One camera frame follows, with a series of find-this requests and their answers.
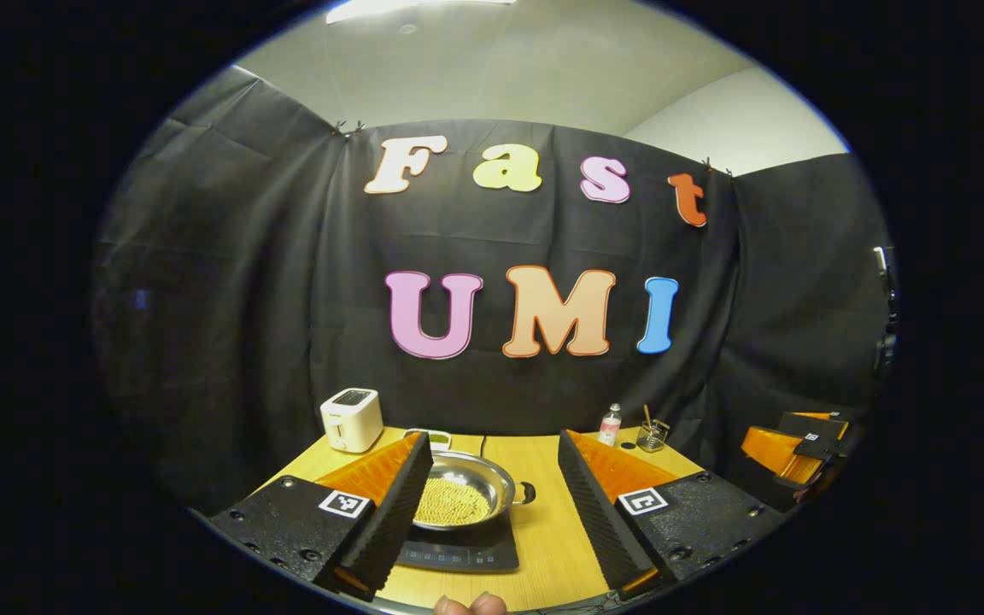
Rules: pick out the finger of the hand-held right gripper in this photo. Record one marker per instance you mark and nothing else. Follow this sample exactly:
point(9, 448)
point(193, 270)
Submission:
point(821, 415)
point(774, 451)

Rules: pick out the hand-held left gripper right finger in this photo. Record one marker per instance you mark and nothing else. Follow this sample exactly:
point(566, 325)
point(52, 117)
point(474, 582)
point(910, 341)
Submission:
point(599, 512)

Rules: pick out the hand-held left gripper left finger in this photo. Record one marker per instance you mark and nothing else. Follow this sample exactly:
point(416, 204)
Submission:
point(394, 512)

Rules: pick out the black induction cooktop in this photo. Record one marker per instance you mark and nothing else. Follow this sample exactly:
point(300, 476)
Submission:
point(466, 551)

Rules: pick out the pile of yellow beans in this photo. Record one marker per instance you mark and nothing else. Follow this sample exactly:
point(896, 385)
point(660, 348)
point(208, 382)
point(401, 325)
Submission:
point(453, 504)

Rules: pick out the small white dish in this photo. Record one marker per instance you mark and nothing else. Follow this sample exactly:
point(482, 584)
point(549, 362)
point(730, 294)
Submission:
point(436, 440)

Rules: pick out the clear bottle with pink label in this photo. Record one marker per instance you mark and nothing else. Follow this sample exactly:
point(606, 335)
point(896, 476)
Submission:
point(610, 427)

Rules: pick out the white toaster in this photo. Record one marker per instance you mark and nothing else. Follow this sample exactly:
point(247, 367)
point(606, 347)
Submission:
point(351, 418)

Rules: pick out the dark metal stand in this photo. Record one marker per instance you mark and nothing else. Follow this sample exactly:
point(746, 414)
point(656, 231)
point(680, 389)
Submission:
point(885, 273)

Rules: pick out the black backdrop cloth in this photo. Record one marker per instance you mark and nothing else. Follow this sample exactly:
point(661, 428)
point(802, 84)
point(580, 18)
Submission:
point(244, 299)

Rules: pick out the ceiling light panel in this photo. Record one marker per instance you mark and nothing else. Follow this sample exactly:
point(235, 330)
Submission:
point(415, 8)

